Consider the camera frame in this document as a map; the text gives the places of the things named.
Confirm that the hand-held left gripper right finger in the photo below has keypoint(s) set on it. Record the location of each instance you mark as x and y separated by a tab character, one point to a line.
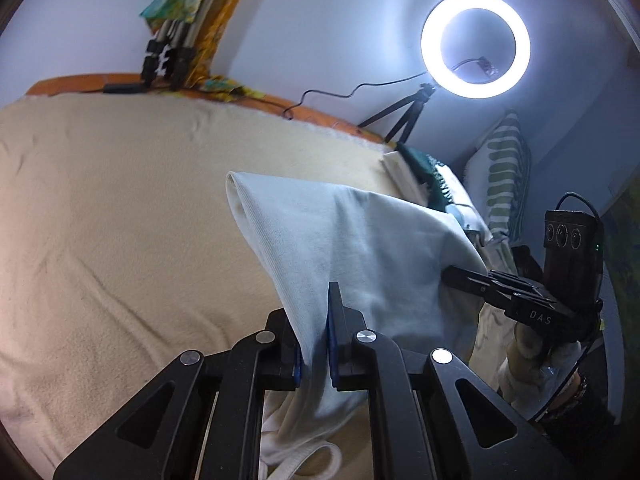
334	340

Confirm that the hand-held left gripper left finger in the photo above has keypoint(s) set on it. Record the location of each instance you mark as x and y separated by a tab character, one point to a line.
280	355

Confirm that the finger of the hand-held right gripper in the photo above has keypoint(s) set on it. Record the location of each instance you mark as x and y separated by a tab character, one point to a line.
480	282

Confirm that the white tank top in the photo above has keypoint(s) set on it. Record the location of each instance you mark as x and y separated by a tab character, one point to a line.
360	240

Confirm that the person's right forearm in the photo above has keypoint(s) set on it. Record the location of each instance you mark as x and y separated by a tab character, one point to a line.
585	410

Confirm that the person's right hand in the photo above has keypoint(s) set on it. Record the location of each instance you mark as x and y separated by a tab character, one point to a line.
530	360

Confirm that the green striped pillow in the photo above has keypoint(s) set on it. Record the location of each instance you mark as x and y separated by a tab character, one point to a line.
500	175

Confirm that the folded green printed cloth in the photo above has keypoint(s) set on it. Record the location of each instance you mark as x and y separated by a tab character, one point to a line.
425	170

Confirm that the beige blanket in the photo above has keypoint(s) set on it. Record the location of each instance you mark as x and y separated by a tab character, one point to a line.
125	235

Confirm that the black gooseneck phone holder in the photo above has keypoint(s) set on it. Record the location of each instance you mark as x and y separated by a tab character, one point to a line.
482	64

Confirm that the colourful yellow green scarf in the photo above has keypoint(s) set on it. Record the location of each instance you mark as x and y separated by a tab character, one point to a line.
170	5

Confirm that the orange wooden bed frame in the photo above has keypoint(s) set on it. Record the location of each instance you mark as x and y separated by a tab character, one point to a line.
65	84

